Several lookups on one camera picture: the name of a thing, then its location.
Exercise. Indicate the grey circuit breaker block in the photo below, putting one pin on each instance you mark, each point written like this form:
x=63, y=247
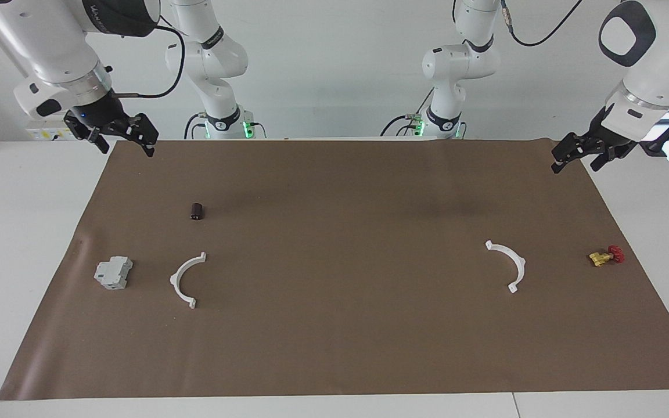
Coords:
x=112, y=273

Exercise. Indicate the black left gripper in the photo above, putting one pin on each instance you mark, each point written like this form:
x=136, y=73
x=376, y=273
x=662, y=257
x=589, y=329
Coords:
x=604, y=139

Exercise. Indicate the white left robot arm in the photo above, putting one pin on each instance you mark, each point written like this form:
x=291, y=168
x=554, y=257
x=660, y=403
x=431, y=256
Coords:
x=654, y=64

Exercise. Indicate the small black cylinder cap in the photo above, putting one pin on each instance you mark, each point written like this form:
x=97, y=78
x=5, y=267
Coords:
x=197, y=212

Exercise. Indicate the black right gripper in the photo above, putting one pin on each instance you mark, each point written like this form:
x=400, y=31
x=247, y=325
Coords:
x=99, y=113

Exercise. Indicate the brown paper table mat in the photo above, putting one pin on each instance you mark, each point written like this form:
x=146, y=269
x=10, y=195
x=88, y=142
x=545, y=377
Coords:
x=340, y=337

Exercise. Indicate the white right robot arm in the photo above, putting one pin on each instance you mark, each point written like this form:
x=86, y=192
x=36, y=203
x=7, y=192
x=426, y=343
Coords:
x=50, y=40

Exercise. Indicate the white wall socket box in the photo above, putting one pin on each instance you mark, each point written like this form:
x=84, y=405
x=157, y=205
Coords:
x=44, y=133

